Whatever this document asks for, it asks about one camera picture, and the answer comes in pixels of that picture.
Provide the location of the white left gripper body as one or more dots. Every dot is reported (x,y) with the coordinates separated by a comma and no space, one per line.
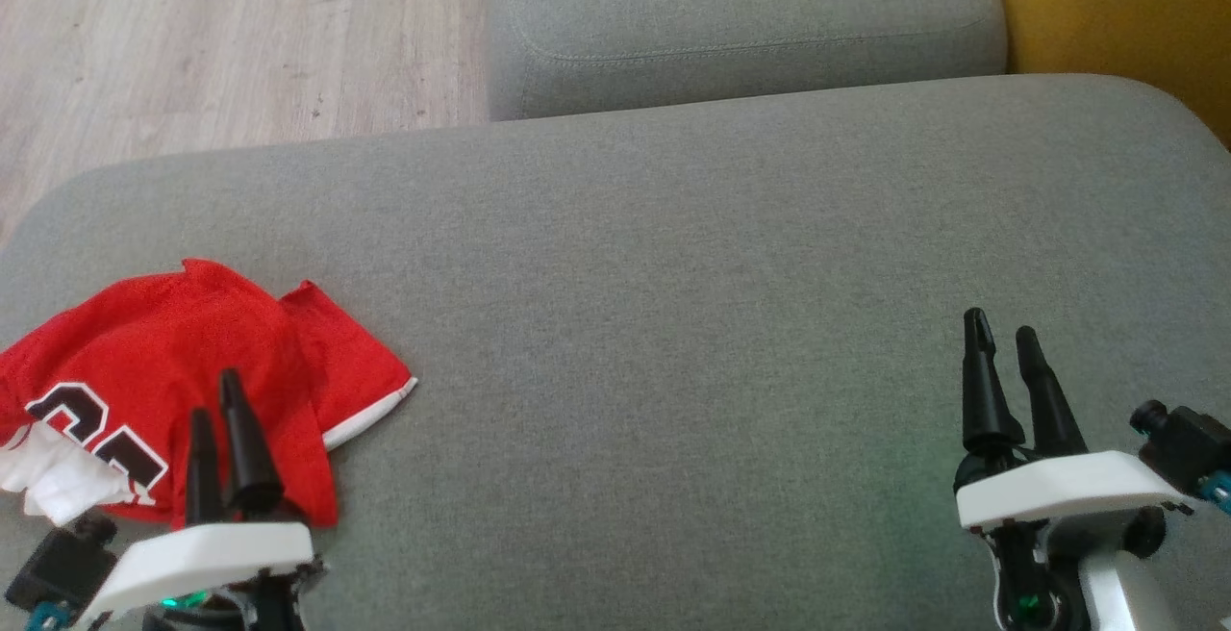
(212,549)

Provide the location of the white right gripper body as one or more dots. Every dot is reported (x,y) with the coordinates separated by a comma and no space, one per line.
(1067,487)

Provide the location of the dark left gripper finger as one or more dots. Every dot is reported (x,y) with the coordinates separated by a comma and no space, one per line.
(248,458)
(204,477)

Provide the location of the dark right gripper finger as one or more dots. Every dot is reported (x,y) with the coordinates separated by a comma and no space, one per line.
(1048,410)
(986,400)

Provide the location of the red Bulls 23 jersey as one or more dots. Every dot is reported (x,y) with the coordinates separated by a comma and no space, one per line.
(144,342)

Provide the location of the red shorts with white trim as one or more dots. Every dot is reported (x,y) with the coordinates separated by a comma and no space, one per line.
(351,362)

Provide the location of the large grey sofa ottoman cushion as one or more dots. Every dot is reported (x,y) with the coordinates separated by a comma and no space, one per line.
(673,323)

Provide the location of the grey sofa seat cushion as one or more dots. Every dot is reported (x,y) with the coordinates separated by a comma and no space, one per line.
(731,6)

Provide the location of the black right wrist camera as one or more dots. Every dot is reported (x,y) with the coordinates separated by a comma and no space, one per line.
(1188,443)

